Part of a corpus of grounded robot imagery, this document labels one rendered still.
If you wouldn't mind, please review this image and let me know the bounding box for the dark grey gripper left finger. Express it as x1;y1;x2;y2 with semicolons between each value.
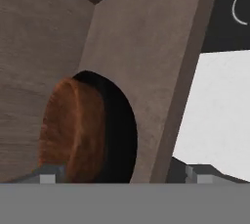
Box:
7;164;66;185

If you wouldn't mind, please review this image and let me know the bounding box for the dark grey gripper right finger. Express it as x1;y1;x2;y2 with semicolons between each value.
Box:
185;163;250;185

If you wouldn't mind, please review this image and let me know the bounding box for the brown wooden bowl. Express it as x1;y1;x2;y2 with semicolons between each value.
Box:
38;69;139;184

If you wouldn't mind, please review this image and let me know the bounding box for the black hob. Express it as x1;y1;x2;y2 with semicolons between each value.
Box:
200;0;250;54

